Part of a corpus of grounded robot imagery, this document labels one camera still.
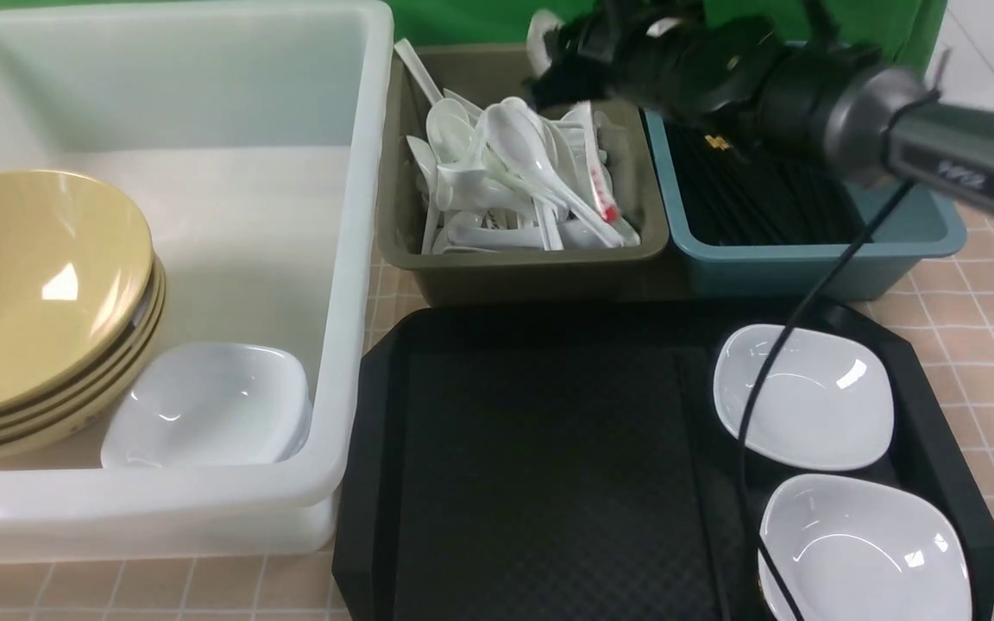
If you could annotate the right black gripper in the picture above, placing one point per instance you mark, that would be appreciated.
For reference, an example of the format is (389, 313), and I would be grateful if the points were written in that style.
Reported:
(658, 55)

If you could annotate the white side dish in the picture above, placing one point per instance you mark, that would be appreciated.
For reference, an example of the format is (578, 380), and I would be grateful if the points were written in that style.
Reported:
(848, 549)
(827, 403)

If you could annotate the tan noodle bowl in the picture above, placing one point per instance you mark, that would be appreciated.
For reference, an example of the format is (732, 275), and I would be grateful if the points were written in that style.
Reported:
(75, 257)

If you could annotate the white spoon red handle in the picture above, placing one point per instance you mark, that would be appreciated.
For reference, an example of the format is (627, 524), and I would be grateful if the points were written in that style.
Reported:
(602, 194)

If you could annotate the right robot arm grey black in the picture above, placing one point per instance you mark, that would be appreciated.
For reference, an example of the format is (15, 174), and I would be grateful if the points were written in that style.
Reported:
(842, 108)

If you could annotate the bottom stacked tan bowl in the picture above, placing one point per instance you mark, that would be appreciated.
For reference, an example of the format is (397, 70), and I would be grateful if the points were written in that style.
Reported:
(75, 414)

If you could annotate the middle stacked tan bowl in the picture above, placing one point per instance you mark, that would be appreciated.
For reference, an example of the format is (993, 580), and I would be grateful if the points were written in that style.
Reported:
(33, 414)

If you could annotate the bundle of black chopsticks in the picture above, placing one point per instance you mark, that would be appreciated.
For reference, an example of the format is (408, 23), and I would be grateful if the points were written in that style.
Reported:
(757, 200)

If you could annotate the top white soup spoon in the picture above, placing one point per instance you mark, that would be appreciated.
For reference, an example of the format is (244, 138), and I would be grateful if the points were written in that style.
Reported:
(516, 136)

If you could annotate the olive plastic spoon bin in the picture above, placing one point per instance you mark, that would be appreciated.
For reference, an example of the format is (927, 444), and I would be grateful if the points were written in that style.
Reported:
(484, 278)

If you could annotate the pile of white spoons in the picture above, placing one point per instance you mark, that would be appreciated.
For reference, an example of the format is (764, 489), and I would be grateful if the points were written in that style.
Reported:
(475, 204)

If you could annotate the green cloth backdrop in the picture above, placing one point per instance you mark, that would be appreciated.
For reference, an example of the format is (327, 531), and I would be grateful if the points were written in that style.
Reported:
(906, 30)

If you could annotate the white spoon leaning on rim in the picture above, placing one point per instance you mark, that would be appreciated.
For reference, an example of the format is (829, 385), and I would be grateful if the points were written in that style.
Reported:
(418, 70)

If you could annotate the blue plastic chopstick bin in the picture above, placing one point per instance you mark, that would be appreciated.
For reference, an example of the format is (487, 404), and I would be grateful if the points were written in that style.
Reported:
(926, 226)

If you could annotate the black plastic serving tray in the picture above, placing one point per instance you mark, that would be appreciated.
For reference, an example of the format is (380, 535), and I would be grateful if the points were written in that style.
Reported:
(548, 462)

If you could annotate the large white plastic tub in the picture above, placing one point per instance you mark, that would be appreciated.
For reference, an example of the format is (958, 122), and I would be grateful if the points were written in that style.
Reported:
(250, 134)

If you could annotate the white dish in tub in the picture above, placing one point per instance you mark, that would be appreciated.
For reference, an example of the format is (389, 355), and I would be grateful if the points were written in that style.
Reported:
(211, 404)

